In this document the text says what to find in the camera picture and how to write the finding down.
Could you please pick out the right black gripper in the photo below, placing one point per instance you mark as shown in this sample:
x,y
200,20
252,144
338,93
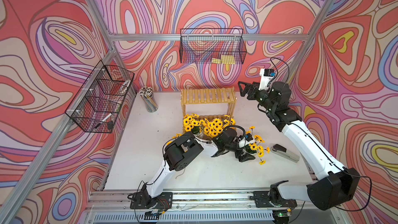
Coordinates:
x,y
254,88

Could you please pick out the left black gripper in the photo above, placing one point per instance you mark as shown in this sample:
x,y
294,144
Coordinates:
x,y
245,158

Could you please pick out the sunflower pot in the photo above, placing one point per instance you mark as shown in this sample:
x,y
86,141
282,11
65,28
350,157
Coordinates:
x,y
173,138
213,128
256,146
194,124

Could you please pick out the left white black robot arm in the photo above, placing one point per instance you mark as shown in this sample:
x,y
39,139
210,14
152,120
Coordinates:
x,y
180,152

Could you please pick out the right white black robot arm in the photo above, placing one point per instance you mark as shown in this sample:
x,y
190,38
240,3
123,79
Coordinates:
x,y
335,183

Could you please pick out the grey black stapler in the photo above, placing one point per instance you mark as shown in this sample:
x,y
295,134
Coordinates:
x,y
285,153

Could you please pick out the yellow sticky notes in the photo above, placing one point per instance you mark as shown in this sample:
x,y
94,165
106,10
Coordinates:
x,y
224,59

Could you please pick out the wooden two-tier shelf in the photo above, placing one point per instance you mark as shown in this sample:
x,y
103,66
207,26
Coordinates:
x,y
209,103

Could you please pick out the white marker in basket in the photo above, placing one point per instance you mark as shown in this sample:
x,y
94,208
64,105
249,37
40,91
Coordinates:
x,y
103,120

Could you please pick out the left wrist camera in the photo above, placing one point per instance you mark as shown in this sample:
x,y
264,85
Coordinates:
x,y
244,140

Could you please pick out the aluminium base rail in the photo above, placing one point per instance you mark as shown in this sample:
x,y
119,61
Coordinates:
x,y
214,206

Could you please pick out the back black wire basket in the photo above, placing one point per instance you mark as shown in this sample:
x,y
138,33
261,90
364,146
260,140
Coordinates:
x,y
200,45

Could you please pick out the side black wire basket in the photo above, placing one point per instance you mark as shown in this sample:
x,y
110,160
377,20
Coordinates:
x,y
103,92

